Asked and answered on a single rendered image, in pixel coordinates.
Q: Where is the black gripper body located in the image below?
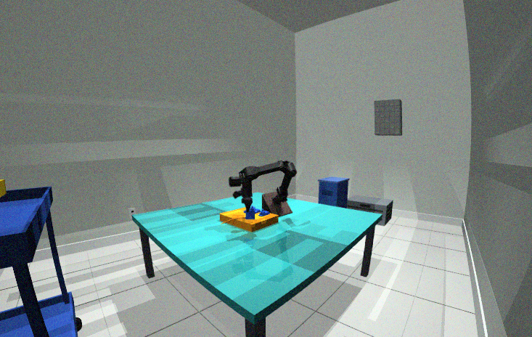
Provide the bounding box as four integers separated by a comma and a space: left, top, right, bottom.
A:
241, 186, 253, 203

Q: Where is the blue micro servo with orange cable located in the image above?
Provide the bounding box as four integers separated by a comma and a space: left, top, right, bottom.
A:
224, 206, 257, 224

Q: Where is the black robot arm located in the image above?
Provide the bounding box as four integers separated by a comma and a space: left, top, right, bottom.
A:
229, 161, 297, 205

